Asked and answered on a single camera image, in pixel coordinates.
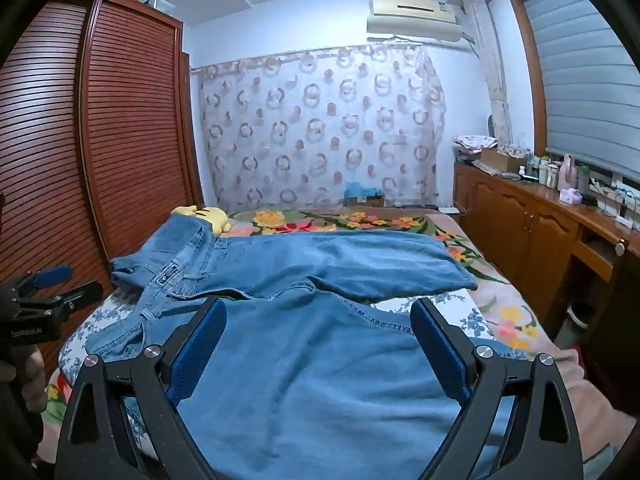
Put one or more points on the grey striped window blind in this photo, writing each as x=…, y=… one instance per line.
x=580, y=70

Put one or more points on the white power strip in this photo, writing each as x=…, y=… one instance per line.
x=625, y=221

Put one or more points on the light blue cloth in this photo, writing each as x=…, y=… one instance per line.
x=362, y=189

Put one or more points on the white router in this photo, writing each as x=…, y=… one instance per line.
x=451, y=210

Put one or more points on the tall pink bottle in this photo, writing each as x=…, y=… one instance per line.
x=567, y=172

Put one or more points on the pink tissue pack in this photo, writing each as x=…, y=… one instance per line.
x=571, y=196

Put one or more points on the wooden sideboard cabinet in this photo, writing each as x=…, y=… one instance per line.
x=510, y=210

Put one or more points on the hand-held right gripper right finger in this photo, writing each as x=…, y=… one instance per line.
x=440, y=355

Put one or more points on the beige air conditioner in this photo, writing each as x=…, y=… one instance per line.
x=415, y=17

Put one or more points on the row of toiletry bottles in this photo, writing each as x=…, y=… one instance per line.
x=537, y=170

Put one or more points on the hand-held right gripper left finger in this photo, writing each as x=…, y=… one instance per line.
x=200, y=355

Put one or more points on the pale storage box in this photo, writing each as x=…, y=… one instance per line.
x=164, y=5

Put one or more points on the circle patterned curtain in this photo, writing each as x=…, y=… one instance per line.
x=310, y=135

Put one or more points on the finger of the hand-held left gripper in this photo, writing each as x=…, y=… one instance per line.
x=52, y=276
x=70, y=297

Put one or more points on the beige lace curtain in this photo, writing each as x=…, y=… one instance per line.
x=492, y=70

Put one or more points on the person's left hand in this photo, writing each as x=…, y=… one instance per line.
x=35, y=380

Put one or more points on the blue floral white sheet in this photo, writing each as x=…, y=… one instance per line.
x=480, y=325

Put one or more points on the waste bin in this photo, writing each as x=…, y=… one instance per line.
x=582, y=315

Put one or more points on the yellow plush toy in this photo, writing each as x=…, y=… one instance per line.
x=215, y=217

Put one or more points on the small cardboard box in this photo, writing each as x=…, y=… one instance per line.
x=362, y=201

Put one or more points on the floral patterned box stack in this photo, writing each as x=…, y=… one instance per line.
x=475, y=141

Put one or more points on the open cardboard box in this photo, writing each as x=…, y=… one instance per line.
x=497, y=159

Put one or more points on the colourful flower print blanket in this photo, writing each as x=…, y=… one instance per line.
x=350, y=220

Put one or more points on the blue denim pants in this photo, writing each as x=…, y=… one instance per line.
x=300, y=360

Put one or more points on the wooden louvered wardrobe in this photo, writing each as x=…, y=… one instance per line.
x=125, y=135

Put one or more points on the wooden window frame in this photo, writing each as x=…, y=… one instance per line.
x=527, y=60

